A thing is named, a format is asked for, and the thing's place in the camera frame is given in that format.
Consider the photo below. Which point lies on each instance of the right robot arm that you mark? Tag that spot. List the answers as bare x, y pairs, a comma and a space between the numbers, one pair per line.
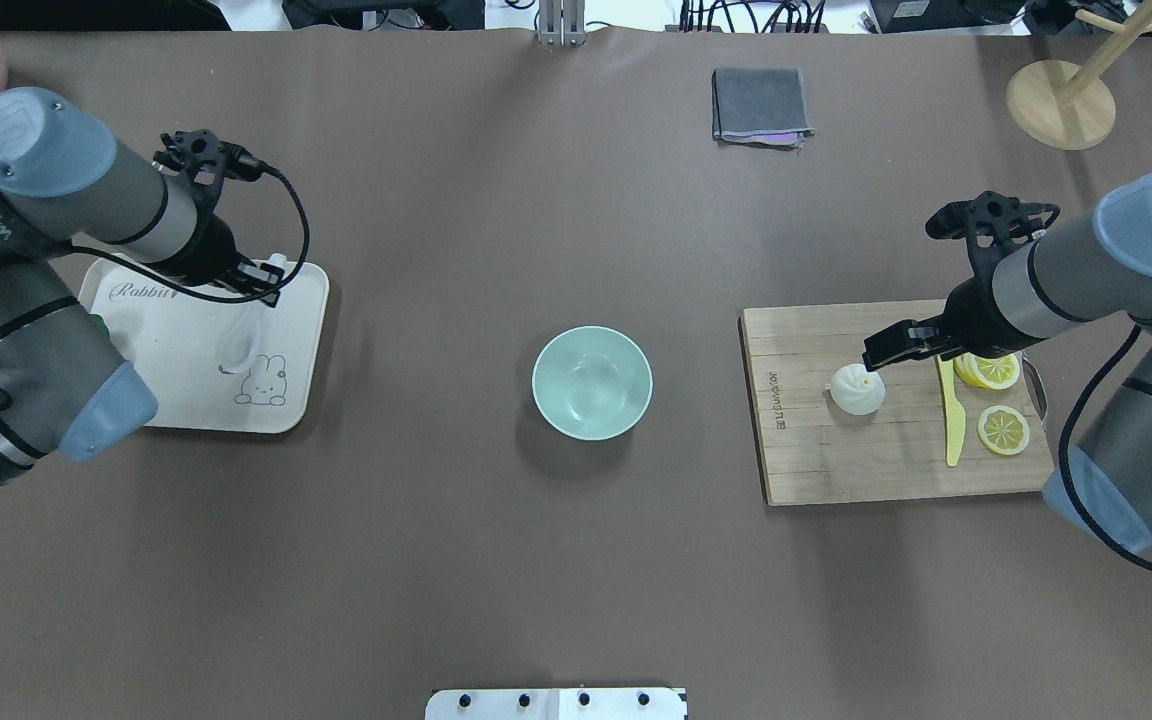
1034, 277

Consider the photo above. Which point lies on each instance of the cream rabbit tray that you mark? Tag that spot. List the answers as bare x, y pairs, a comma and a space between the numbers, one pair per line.
172, 341

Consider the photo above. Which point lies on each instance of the white steamed bun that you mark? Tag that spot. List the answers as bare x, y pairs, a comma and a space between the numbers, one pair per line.
855, 390

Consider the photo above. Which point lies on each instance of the white ceramic spoon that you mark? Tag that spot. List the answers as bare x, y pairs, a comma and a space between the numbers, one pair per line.
240, 344

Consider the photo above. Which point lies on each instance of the lemon slice stack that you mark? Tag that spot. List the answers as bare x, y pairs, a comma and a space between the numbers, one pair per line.
995, 373

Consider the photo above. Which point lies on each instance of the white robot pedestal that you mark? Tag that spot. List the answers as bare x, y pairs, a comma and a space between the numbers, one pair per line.
559, 703

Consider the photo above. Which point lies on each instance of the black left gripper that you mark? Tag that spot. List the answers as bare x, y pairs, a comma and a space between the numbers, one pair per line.
208, 252

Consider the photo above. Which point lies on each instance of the wooden cup tree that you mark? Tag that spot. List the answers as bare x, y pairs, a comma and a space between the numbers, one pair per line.
1065, 105

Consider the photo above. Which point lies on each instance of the metal cutting board handle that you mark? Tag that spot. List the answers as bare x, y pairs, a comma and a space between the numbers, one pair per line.
1036, 389

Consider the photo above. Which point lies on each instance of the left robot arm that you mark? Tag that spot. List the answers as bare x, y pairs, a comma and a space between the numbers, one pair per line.
64, 386

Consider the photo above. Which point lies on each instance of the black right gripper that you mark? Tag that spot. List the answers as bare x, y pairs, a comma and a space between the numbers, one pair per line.
969, 313

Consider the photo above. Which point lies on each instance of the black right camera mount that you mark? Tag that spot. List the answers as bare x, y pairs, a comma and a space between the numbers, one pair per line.
992, 226

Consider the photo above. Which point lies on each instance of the mint green bowl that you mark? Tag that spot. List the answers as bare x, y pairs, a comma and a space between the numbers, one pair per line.
592, 383

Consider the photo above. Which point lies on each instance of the bamboo cutting board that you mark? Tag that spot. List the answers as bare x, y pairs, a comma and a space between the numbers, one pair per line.
811, 452

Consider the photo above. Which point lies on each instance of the green lime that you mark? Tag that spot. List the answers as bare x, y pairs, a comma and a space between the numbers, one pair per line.
100, 323

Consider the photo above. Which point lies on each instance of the grey folded cloth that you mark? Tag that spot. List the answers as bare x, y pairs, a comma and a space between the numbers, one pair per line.
760, 106

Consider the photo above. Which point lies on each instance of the aluminium frame post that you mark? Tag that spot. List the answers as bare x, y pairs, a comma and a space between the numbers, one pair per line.
561, 23

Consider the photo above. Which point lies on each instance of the yellow plastic knife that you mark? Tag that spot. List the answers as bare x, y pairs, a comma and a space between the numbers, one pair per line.
954, 414

